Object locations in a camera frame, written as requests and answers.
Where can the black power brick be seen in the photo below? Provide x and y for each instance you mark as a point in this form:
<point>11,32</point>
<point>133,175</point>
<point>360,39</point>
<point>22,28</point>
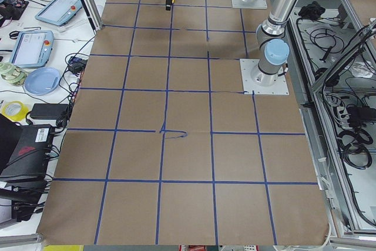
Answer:
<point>48,111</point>

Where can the teach pendant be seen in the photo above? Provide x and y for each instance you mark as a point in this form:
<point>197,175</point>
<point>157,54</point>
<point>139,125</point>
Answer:
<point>32,49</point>
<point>59,12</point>

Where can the lower teach pendant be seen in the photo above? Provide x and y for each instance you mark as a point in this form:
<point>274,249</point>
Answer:
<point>32,49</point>

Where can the black computer box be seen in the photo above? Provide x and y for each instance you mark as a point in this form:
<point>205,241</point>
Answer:
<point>24,150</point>

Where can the light blue plate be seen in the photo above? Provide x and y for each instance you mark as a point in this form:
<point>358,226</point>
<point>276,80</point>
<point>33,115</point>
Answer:
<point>42,81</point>

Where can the yellow tape roll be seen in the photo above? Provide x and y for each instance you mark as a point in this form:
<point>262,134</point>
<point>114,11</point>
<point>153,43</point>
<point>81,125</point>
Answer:
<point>14,110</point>

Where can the upper teach pendant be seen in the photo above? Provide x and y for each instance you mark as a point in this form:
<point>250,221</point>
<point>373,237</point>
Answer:
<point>59,12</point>

